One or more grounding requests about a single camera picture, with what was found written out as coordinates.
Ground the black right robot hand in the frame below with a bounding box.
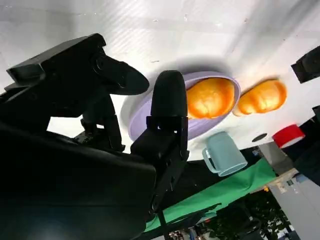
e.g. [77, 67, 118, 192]
[0, 33, 190, 240]

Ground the lilac plate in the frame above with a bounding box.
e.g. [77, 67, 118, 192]
[128, 71, 242, 141]

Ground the pale green mug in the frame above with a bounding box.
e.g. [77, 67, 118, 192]
[201, 131, 249, 178]

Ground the green cloth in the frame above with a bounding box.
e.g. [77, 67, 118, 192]
[144, 158, 277, 226]

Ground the green plant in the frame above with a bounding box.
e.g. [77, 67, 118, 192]
[216, 193, 285, 240]

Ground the red cylindrical object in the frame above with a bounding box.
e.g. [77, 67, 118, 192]
[272, 123, 306, 149]

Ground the orange white toy bread roll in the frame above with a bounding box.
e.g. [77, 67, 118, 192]
[186, 77, 237, 120]
[232, 78, 288, 118]

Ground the black stand pole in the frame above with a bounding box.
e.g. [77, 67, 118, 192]
[157, 209, 169, 240]

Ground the wooden desk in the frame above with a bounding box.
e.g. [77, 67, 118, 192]
[266, 169, 301, 194]

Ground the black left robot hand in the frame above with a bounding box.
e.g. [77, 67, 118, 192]
[290, 45, 320, 85]

